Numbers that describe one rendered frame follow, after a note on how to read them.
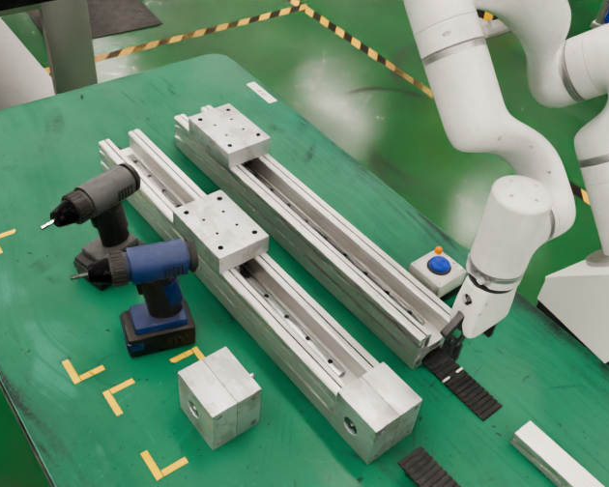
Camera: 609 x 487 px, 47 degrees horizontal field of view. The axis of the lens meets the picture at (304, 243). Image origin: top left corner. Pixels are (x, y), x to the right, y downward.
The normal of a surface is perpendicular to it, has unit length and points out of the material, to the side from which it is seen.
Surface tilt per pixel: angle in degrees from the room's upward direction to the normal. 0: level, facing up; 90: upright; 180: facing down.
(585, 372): 0
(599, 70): 90
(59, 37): 90
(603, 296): 90
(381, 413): 0
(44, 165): 0
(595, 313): 90
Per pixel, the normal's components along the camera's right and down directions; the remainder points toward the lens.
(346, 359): -0.78, 0.38
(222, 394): 0.08, -0.73
